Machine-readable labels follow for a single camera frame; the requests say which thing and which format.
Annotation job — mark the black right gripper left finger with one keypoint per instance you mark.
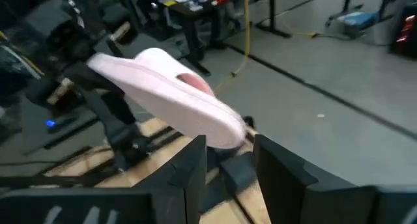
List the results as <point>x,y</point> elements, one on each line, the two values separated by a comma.
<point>182,191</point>

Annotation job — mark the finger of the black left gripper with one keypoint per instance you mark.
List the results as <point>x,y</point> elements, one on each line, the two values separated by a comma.
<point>94,82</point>

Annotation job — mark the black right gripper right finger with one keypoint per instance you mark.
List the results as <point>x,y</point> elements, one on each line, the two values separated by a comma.
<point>286,191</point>

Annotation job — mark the pink slide sandal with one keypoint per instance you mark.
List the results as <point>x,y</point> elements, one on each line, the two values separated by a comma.
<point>163,97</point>

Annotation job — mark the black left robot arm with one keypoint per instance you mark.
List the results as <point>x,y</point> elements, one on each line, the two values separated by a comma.
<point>110,120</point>

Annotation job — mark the small white scrap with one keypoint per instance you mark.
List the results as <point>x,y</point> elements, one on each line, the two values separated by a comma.
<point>320,115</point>

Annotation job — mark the grey desk top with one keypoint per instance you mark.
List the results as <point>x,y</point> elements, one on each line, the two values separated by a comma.
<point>32,141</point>

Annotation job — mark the black office desk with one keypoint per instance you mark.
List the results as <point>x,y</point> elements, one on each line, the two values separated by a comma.
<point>192,32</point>

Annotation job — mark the blue plastic object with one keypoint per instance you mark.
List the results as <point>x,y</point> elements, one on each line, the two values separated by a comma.
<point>356,20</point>

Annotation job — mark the black and red machine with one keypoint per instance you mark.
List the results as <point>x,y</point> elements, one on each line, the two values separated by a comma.
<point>405,32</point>

